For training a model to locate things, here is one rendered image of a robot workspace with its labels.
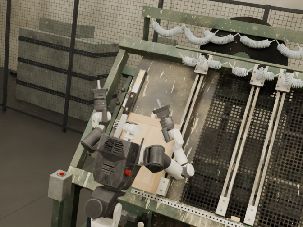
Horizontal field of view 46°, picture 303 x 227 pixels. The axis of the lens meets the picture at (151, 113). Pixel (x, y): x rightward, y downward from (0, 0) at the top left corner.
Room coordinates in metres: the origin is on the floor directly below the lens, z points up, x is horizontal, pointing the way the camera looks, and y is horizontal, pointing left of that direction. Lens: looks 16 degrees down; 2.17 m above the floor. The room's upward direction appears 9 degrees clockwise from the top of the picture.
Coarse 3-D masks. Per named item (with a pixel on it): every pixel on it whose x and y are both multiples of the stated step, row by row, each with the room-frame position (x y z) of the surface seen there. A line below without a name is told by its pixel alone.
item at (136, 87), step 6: (144, 72) 2.98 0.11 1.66; (138, 84) 2.91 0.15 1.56; (132, 90) 2.89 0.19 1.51; (138, 90) 2.90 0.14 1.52; (132, 108) 2.82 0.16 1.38; (126, 114) 2.76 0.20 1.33; (120, 120) 2.74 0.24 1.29; (126, 120) 2.74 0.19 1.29; (120, 126) 2.70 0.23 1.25; (120, 132) 2.67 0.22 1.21
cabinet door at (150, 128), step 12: (132, 120) 2.74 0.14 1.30; (144, 120) 2.73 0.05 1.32; (156, 120) 2.71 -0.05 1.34; (144, 132) 2.66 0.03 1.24; (156, 132) 2.65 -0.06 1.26; (144, 144) 2.60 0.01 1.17; (168, 144) 2.57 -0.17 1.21; (144, 168) 2.48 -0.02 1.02; (144, 180) 2.43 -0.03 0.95; (156, 180) 2.41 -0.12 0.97
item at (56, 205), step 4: (56, 200) 2.32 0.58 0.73; (56, 204) 2.31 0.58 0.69; (60, 204) 2.32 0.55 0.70; (56, 208) 2.31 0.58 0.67; (60, 208) 2.32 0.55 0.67; (52, 212) 2.32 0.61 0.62; (56, 212) 2.31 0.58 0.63; (60, 212) 2.33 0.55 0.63; (52, 216) 2.32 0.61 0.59; (56, 216) 2.31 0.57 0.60; (60, 216) 2.33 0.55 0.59; (52, 220) 2.32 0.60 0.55; (56, 220) 2.31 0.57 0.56; (60, 220) 2.34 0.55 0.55; (52, 224) 2.32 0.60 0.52; (56, 224) 2.31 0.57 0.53; (60, 224) 2.34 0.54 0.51
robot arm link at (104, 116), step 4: (96, 108) 2.38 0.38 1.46; (100, 108) 2.37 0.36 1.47; (104, 108) 2.39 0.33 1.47; (96, 112) 2.40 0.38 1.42; (100, 112) 2.38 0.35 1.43; (104, 112) 2.36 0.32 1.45; (108, 112) 2.43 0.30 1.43; (100, 116) 2.37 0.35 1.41; (104, 116) 2.35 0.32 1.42; (108, 116) 2.41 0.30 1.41; (100, 120) 2.37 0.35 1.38; (104, 120) 2.35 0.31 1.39; (108, 120) 2.42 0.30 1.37
